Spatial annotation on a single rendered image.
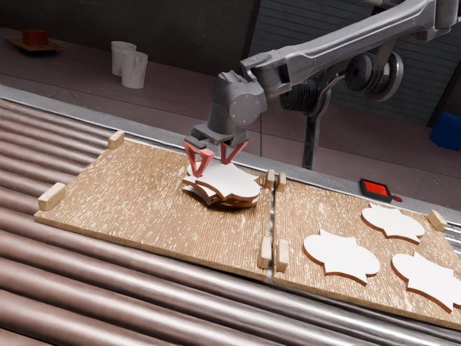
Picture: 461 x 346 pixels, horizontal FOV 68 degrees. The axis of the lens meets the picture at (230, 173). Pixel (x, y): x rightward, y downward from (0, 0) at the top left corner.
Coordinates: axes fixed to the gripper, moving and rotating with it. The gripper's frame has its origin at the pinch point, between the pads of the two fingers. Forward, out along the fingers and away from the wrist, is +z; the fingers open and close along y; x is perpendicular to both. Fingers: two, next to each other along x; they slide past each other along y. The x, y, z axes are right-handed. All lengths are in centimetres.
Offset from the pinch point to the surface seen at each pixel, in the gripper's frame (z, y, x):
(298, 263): 5.4, -4.1, -25.8
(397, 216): 3.4, 28.8, -35.9
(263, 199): 5.4, 8.1, -10.4
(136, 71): 79, 217, 273
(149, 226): 6.2, -18.0, -1.9
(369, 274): 4.1, 2.9, -36.6
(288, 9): -20, 420, 212
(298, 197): 5.2, 16.5, -15.5
